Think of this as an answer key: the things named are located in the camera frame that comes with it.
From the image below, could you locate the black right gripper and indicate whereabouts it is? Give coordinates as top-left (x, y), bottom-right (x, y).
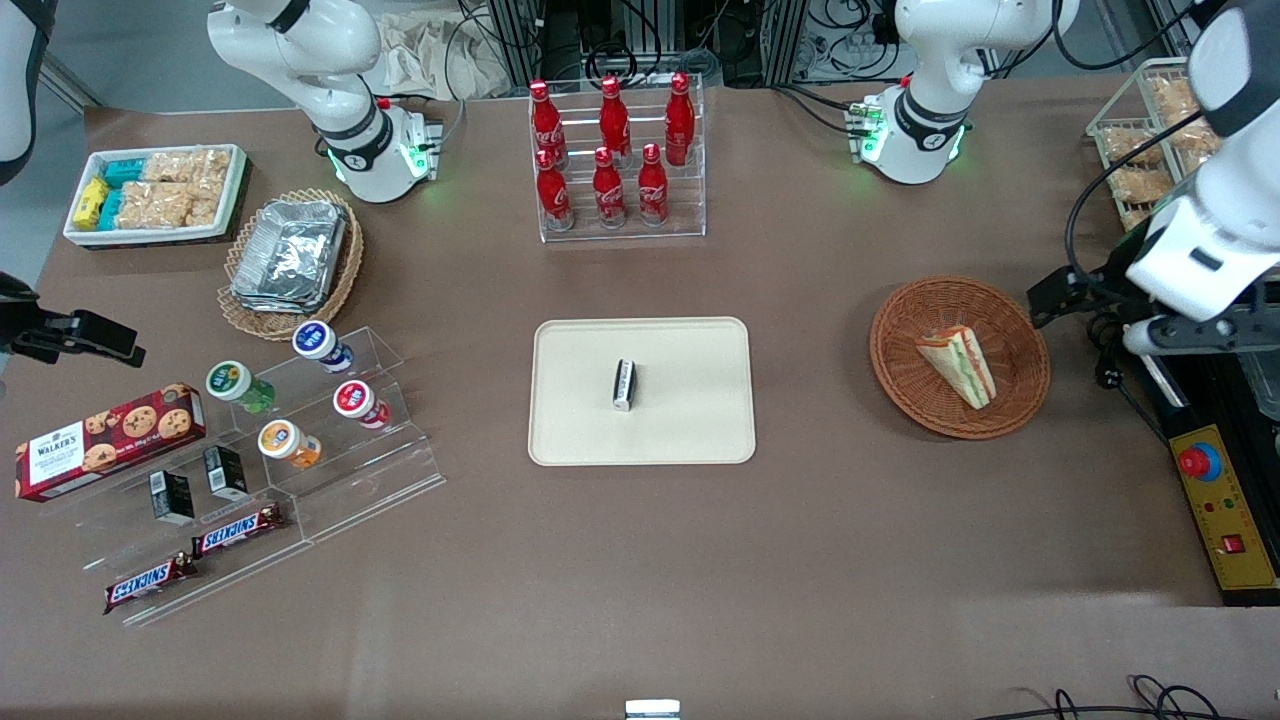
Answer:
top-left (0, 270), bottom-right (147, 367)

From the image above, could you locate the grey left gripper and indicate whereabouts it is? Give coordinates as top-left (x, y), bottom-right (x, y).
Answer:
top-left (1028, 267), bottom-right (1280, 357)

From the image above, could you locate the wrapped triangle sandwich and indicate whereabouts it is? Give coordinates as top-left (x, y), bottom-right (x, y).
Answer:
top-left (914, 324), bottom-right (998, 411)

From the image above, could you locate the brown round wicker basket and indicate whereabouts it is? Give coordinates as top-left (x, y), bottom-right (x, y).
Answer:
top-left (868, 276), bottom-right (1052, 441)

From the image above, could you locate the aluminium foil tray stack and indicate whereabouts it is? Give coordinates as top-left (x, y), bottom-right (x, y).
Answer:
top-left (230, 200), bottom-right (348, 315)

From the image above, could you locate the light oval wicker basket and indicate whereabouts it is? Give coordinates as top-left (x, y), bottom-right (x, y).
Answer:
top-left (217, 188), bottom-right (365, 343)

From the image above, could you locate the beige rectangular serving tray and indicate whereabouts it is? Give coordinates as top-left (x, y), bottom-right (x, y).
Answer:
top-left (527, 317), bottom-right (758, 468)

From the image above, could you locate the red tartan cookie box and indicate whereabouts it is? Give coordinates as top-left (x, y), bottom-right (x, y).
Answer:
top-left (14, 383), bottom-right (208, 503)

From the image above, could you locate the yellow snack pack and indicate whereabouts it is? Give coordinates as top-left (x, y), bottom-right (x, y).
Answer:
top-left (72, 178), bottom-right (109, 231)

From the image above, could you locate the green lid gum jar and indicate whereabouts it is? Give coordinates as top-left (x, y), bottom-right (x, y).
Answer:
top-left (205, 360), bottom-right (276, 415)

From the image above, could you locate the small black carton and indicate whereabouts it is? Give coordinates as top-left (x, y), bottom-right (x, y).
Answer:
top-left (203, 445), bottom-right (250, 501)
top-left (150, 470), bottom-right (196, 526)

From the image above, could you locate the clear acrylic stepped stand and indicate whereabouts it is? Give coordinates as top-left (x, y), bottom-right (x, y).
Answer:
top-left (228, 325), bottom-right (447, 547)
top-left (40, 400), bottom-right (313, 629)

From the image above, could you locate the white plastic snack bin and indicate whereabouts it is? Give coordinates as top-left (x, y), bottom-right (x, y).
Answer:
top-left (62, 144), bottom-right (251, 249)

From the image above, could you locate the orange lid gum jar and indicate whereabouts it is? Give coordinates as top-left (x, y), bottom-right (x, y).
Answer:
top-left (257, 419), bottom-right (323, 471)

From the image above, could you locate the blue lid gum jar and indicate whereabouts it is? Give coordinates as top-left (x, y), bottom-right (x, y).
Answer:
top-left (292, 320), bottom-right (355, 375)

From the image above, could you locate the brown Snickers bar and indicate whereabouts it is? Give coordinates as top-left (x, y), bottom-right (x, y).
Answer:
top-left (190, 502), bottom-right (288, 558)
top-left (103, 552), bottom-right (199, 615)

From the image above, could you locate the yellow black emergency stop box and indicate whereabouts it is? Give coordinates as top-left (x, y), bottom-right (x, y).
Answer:
top-left (1168, 425), bottom-right (1280, 608)

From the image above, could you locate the red lid gum jar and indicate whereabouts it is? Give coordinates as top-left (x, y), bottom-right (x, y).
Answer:
top-left (332, 380), bottom-right (393, 431)

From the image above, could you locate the clear acrylic bottle rack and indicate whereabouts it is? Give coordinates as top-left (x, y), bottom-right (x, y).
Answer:
top-left (528, 72), bottom-right (708, 244)

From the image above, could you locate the red cola bottle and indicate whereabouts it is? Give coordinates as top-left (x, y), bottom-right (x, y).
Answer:
top-left (528, 80), bottom-right (569, 171)
top-left (592, 147), bottom-right (627, 229)
top-left (637, 143), bottom-right (670, 226)
top-left (598, 76), bottom-right (633, 161)
top-left (664, 72), bottom-right (697, 167)
top-left (535, 148), bottom-right (575, 231)

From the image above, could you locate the crumpled beige cloth bag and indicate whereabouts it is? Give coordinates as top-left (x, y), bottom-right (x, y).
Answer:
top-left (378, 8), bottom-right (513, 101)

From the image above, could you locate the black equipment rack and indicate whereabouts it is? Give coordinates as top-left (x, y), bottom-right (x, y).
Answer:
top-left (480, 0), bottom-right (806, 89)

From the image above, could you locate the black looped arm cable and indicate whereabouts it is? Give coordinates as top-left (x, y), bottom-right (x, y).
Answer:
top-left (1063, 108), bottom-right (1211, 291)

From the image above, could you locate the black cable to stop box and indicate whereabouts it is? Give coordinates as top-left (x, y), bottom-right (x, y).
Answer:
top-left (1093, 318), bottom-right (1177, 447)

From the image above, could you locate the white wire basket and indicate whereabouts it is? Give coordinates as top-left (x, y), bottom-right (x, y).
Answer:
top-left (1085, 57), bottom-right (1226, 233)

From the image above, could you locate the black base power cable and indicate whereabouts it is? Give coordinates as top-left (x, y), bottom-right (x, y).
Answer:
top-left (768, 82), bottom-right (873, 138)

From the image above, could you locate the black cable on table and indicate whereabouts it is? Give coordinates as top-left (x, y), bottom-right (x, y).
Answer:
top-left (1000, 674), bottom-right (1243, 720)

